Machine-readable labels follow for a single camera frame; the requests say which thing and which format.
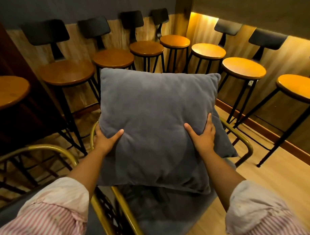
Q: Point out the row of wooden bar stools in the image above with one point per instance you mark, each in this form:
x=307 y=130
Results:
x=67 y=72

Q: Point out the person's left thumb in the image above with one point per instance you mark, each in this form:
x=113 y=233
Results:
x=115 y=137

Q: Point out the white wall power outlet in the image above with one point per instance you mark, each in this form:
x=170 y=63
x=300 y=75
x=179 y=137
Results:
x=250 y=83

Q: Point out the wooden corner post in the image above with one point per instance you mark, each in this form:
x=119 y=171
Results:
x=184 y=11

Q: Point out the person's right forearm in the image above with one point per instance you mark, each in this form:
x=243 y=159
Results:
x=220 y=174

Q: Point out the person's right thumb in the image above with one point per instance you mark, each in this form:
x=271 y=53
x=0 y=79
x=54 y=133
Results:
x=191 y=131

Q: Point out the grey square cushion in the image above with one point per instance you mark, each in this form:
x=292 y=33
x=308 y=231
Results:
x=154 y=113

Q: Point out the person's right hand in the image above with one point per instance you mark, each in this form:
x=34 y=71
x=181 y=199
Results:
x=204 y=142

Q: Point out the pink striped shirt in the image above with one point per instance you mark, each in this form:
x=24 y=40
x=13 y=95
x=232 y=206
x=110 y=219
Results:
x=47 y=221

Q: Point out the person's left forearm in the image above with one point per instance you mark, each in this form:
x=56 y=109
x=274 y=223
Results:
x=88 y=169

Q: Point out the person's left hand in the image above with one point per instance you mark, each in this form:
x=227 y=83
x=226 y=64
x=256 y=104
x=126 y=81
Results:
x=105 y=144

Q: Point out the gold frame grey cushioned chair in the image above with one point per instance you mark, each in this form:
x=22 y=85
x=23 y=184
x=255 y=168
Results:
x=11 y=215
x=173 y=212

